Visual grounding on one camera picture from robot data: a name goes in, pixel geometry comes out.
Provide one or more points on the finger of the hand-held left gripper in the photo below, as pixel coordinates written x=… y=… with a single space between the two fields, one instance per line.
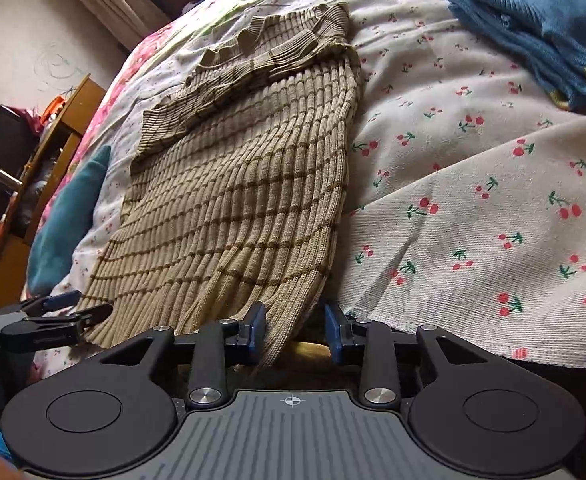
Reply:
x=58 y=301
x=85 y=314

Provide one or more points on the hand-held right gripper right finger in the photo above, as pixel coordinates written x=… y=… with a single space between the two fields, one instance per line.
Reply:
x=332 y=330

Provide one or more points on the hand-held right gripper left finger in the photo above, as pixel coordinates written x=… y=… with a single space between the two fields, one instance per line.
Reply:
x=258 y=329

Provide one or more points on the beige striped knit sweater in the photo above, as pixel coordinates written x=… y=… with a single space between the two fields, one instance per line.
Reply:
x=253 y=200

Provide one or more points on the teal pillow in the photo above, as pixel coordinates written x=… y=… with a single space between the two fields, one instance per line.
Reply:
x=65 y=220

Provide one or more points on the black monitor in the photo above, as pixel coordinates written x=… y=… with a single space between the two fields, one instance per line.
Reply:
x=3 y=155

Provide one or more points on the wooden bedside desk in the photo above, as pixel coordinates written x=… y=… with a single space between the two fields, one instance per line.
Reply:
x=75 y=110

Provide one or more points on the white cherry print bed sheet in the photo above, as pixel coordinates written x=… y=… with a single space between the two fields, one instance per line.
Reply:
x=463 y=160

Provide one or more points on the pink floral quilt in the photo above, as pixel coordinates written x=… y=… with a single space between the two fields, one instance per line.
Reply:
x=123 y=75

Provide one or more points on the blue knit garment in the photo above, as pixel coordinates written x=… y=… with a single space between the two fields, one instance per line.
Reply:
x=533 y=25

